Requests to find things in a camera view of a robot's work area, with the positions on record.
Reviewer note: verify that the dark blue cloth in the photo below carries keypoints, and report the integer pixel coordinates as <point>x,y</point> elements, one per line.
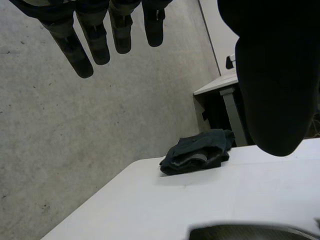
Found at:
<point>195,146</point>

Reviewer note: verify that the grey desk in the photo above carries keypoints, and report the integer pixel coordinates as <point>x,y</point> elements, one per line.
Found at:
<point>217,86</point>

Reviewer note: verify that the small black desk device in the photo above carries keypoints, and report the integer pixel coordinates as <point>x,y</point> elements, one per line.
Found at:
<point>229,62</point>

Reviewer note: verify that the grey woven basket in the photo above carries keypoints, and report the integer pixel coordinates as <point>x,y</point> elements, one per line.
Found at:
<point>240,232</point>

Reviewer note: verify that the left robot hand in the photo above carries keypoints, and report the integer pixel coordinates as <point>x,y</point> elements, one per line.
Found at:
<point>275,87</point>

